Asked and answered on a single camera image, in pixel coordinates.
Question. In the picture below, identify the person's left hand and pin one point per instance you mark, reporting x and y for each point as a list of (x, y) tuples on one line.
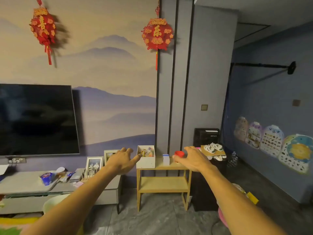
[(121, 161)]

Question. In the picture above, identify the person's right hand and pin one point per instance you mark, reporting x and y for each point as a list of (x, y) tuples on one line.
[(194, 160)]

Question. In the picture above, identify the red plastic cup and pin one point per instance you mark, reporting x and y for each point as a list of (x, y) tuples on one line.
[(179, 153)]

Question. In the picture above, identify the yellow toy packet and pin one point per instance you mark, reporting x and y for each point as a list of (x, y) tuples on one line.
[(142, 152)]

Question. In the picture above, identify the white box blue stripe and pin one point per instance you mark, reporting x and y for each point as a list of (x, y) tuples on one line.
[(166, 161)]

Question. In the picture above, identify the clear bag of trinkets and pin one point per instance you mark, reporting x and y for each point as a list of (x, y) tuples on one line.
[(149, 152)]

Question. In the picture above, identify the person's right forearm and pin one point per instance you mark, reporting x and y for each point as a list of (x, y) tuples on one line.
[(234, 208)]

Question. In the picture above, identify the person's left forearm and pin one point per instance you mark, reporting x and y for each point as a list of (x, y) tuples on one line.
[(73, 205)]

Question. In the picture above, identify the white child shoe green trim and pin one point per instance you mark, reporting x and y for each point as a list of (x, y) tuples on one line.
[(209, 149), (217, 146)]

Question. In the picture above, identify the black standing appliance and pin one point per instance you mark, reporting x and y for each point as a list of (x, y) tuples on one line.
[(205, 138)]

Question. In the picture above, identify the open white cardboard box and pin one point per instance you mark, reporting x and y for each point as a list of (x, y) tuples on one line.
[(145, 163)]

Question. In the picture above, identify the white children's shoes on cardboard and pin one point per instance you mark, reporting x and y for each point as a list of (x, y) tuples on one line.
[(220, 153)]

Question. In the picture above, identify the wooden peg rack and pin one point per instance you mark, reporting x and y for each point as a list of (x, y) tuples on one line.
[(85, 177)]

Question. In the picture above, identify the yellow wooden side table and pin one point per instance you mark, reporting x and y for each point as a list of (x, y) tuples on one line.
[(162, 184)]

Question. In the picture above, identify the grey notebook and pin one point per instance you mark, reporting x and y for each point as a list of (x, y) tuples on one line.
[(77, 175)]

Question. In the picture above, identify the pink small sachet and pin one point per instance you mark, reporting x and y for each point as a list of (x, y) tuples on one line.
[(77, 184)]

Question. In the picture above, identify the blue red candy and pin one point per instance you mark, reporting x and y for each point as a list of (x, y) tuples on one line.
[(71, 174)]

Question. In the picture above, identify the clear plastic wrapper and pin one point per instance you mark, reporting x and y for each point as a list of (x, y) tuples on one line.
[(64, 178)]

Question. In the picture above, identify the white round gadget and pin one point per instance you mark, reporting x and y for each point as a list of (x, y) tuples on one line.
[(60, 170)]

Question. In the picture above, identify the blue round tub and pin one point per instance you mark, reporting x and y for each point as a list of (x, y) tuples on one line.
[(47, 179)]

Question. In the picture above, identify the cream plastic bucket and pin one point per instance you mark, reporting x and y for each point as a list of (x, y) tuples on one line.
[(55, 201)]

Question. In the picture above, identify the black flat television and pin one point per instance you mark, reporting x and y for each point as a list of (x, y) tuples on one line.
[(36, 119)]

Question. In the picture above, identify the grey television cabinet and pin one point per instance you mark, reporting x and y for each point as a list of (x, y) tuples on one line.
[(24, 183)]

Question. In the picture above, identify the red hanging lantern ornament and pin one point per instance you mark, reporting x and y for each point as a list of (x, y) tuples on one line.
[(157, 34), (43, 28)]

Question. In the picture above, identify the green play sand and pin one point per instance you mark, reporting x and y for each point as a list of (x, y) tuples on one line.
[(7, 231)]

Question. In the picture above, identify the white frame green photo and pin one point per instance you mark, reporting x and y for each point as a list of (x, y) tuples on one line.
[(109, 154)]

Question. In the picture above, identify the white frame monochrome photo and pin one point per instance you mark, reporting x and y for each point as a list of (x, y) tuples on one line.
[(94, 165)]

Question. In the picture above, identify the orange animal wall chart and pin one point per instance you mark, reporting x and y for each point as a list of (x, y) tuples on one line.
[(240, 129)]

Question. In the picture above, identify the purple animal wall chart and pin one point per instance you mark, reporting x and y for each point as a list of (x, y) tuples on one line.
[(254, 135)]

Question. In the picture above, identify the green animal wall chart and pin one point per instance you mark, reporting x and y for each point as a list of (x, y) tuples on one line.
[(289, 162)]

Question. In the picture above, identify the silver wall power outlet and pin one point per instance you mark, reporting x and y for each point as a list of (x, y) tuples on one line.
[(17, 160)]

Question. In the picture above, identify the blue sun wall chart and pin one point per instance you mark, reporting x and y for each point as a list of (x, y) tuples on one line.
[(299, 150)]

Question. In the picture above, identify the black wall-mounted bar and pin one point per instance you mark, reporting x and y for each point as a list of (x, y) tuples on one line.
[(259, 65)]

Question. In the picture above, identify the brown wall switch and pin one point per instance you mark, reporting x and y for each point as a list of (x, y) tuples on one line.
[(296, 103)]

